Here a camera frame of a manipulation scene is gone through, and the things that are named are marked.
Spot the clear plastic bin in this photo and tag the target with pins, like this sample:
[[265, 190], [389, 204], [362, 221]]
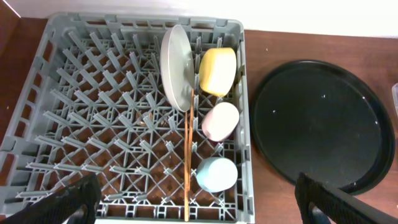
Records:
[[395, 96]]

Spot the yellow bowl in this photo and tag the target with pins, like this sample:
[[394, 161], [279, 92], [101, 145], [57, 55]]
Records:
[[217, 71]]

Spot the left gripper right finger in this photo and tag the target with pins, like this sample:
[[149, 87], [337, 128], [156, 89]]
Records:
[[321, 203]]

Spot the blue cup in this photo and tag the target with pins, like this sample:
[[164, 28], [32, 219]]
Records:
[[216, 174]]

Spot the grey plate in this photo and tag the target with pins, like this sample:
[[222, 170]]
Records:
[[176, 68]]

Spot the grey dishwasher rack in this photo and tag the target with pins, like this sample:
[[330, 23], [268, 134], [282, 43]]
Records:
[[93, 102]]

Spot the round black tray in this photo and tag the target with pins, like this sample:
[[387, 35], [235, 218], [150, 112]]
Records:
[[313, 117]]

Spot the pink cup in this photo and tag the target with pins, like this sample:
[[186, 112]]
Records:
[[220, 121]]

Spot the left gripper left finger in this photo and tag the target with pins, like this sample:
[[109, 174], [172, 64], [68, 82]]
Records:
[[75, 203]]

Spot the wooden chopstick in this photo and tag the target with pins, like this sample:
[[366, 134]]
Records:
[[190, 139], [186, 172]]

